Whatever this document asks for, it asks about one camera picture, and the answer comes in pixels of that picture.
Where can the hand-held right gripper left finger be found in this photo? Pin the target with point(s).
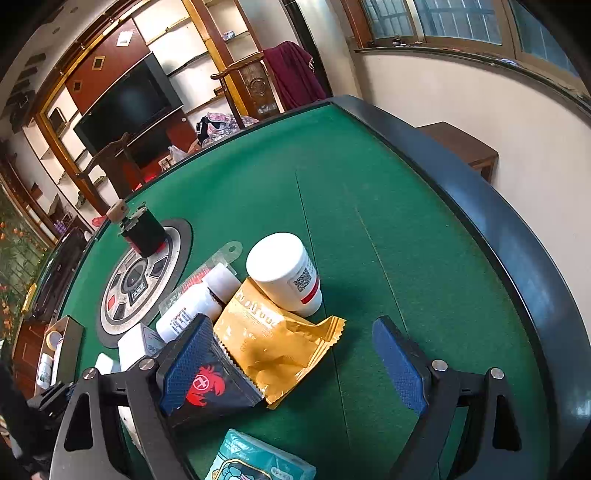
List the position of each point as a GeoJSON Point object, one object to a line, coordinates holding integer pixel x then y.
{"type": "Point", "coordinates": [184, 364]}

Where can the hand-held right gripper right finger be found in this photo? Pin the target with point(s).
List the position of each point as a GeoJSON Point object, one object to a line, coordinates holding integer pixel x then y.
{"type": "Point", "coordinates": [399, 364]}

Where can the black snack packet red crab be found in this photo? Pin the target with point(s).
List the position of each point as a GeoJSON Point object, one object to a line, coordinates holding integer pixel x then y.
{"type": "Point", "coordinates": [207, 383]}

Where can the white bottle green label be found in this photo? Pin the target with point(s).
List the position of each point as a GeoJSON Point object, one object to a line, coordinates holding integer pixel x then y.
{"type": "Point", "coordinates": [45, 369]}

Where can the brown cardboard box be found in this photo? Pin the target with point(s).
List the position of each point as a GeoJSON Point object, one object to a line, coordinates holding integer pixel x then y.
{"type": "Point", "coordinates": [69, 350]}

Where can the tape roll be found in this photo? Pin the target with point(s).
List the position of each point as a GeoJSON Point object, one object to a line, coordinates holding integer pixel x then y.
{"type": "Point", "coordinates": [54, 339]}

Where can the yellow snack packet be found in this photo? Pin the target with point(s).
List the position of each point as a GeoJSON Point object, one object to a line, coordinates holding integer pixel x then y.
{"type": "Point", "coordinates": [272, 350]}

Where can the person's dark clothing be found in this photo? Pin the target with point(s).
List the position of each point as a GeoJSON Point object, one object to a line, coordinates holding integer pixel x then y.
{"type": "Point", "coordinates": [18, 429]}

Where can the white slim bottle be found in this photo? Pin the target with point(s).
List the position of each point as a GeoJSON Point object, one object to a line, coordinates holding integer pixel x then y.
{"type": "Point", "coordinates": [184, 314]}

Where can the white small box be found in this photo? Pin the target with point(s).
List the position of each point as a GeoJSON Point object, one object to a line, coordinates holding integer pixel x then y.
{"type": "Point", "coordinates": [136, 344]}

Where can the small white object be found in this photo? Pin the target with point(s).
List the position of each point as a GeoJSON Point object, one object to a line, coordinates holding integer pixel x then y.
{"type": "Point", "coordinates": [104, 363]}

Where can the round table control panel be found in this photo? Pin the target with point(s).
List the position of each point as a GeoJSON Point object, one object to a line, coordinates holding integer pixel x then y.
{"type": "Point", "coordinates": [134, 295]}

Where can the teal tissue pack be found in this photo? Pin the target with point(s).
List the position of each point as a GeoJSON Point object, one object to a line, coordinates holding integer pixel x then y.
{"type": "Point", "coordinates": [258, 457]}

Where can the clear plastic red package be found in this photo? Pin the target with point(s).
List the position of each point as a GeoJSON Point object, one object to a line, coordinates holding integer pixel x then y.
{"type": "Point", "coordinates": [224, 253]}

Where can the green top side table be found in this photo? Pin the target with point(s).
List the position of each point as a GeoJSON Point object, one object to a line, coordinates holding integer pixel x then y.
{"type": "Point", "coordinates": [60, 272]}

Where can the white plastic jar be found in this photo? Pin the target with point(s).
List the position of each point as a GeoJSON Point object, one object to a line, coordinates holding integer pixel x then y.
{"type": "Point", "coordinates": [277, 263]}

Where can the black and red small device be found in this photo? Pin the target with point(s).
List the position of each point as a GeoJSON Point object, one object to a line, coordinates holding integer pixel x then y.
{"type": "Point", "coordinates": [145, 230]}

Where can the dark wooden chair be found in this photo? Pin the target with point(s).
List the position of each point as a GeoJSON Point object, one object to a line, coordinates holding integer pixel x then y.
{"type": "Point", "coordinates": [113, 161]}

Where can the dark wooden stool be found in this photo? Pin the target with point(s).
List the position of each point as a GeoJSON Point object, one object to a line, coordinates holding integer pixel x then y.
{"type": "Point", "coordinates": [461, 143]}

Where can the pile of assorted goods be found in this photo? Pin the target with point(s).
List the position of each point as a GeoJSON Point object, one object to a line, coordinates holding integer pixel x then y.
{"type": "Point", "coordinates": [221, 124]}

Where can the black flat screen television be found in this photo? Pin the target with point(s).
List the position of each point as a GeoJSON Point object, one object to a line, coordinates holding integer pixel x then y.
{"type": "Point", "coordinates": [124, 106]}

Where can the carved wooden chair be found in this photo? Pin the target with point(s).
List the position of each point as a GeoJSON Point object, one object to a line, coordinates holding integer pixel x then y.
{"type": "Point", "coordinates": [254, 85]}

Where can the maroon jacket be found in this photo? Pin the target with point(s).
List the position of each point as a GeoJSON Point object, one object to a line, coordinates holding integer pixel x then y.
{"type": "Point", "coordinates": [293, 74]}

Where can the metal framed window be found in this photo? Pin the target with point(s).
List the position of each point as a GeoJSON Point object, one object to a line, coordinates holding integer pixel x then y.
{"type": "Point", "coordinates": [461, 21]}

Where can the flower wall poster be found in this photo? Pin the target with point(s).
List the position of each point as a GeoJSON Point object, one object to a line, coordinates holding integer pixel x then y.
{"type": "Point", "coordinates": [18, 258]}

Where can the wooden wall shelving unit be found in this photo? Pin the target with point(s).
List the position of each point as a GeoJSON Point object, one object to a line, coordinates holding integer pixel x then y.
{"type": "Point", "coordinates": [194, 37]}

